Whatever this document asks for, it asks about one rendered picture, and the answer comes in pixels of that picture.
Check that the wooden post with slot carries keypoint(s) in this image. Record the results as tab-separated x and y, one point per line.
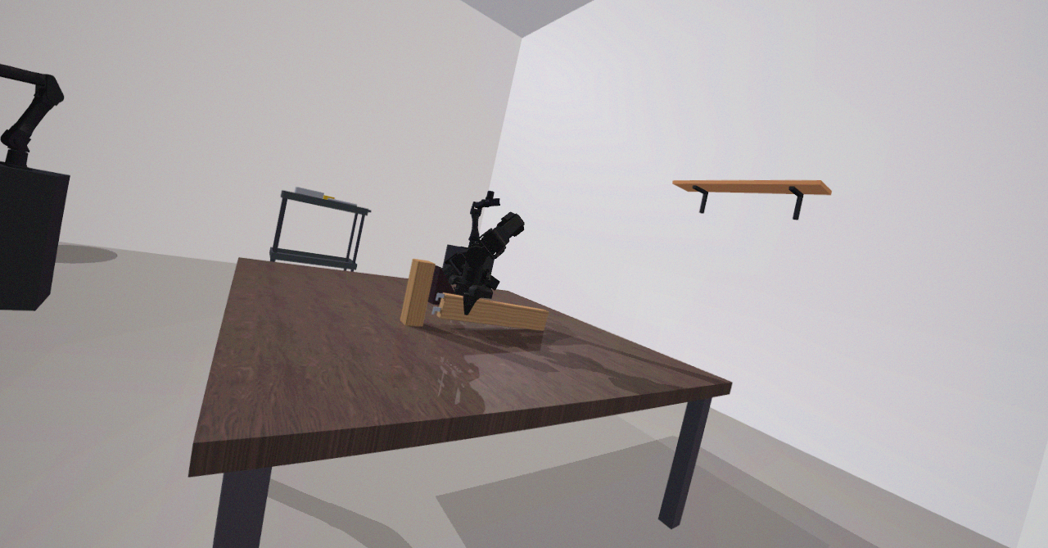
417	292

